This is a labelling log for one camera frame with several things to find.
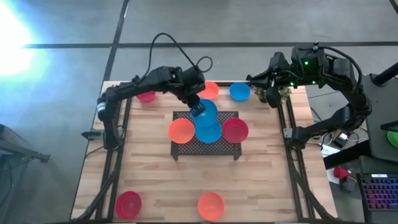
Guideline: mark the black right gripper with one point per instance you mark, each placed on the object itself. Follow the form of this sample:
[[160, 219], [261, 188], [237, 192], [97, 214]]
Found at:
[[281, 71]]

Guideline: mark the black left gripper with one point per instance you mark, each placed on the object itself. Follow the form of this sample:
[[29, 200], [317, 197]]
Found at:
[[192, 82]]

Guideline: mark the blue mini bowl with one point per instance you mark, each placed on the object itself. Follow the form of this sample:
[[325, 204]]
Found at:
[[208, 135], [209, 117], [239, 91]]

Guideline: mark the orange mini bowl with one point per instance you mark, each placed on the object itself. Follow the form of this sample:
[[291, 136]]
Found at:
[[181, 130], [211, 206], [212, 90]]

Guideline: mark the red mini bowl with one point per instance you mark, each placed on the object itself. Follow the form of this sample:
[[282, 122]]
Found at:
[[235, 130], [146, 97], [128, 205]]

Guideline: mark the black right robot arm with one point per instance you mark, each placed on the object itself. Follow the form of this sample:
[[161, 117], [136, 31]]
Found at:
[[342, 71]]

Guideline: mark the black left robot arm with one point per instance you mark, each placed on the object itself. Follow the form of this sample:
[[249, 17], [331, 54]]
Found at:
[[130, 88]]

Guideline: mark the small green potted plant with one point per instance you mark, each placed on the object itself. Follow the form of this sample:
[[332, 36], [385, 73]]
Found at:
[[286, 91]]

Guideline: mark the black perforated metal rack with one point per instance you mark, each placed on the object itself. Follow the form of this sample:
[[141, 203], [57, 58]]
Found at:
[[205, 149]]

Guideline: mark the white paper sheet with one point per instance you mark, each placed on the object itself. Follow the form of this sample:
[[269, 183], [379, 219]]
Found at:
[[332, 180], [329, 151]]

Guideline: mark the small red object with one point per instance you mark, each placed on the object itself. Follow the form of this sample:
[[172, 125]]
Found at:
[[340, 173]]

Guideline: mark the black pole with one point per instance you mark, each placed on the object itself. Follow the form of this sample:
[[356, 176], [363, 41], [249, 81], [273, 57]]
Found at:
[[385, 75]]

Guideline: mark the grey side table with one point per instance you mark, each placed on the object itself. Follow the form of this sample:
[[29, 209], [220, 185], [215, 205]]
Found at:
[[377, 137]]

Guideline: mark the green spool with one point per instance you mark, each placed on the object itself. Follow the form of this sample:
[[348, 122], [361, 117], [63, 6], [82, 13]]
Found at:
[[393, 140]]

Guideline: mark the keyboard with coloured lights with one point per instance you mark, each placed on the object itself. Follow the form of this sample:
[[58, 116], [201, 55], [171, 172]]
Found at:
[[379, 193]]

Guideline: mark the black metal stand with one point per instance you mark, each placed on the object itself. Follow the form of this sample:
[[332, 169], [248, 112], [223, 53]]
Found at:
[[21, 151]]

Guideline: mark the silver metal bracket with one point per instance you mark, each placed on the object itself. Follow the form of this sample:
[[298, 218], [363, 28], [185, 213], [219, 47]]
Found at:
[[287, 132]]

